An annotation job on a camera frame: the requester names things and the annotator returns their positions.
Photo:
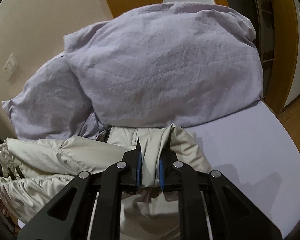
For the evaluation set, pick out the lavender fitted bed sheet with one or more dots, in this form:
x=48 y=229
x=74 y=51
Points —
x=254 y=151

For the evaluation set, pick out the off-white puffer jacket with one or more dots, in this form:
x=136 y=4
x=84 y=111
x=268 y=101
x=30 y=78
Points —
x=35 y=171

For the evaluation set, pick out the white wall switch plate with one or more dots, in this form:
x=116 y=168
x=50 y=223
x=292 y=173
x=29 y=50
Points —
x=10 y=66

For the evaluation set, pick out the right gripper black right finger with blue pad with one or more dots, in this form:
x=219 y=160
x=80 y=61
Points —
x=210 y=206

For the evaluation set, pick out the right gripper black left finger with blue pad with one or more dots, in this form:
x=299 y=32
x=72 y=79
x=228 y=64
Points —
x=89 y=207

